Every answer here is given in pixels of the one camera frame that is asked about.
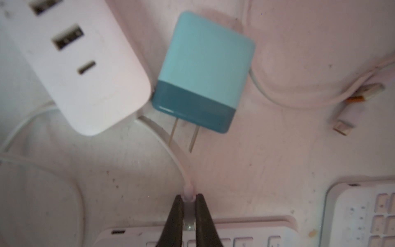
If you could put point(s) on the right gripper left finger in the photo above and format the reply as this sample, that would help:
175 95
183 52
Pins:
172 232

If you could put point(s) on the white power strip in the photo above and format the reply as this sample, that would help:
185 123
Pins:
85 58

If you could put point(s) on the white keyboard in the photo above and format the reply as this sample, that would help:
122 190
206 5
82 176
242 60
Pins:
236 232

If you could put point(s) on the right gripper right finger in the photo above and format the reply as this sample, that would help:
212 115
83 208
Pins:
206 222

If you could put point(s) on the teal usb charger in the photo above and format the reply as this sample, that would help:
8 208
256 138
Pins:
204 73

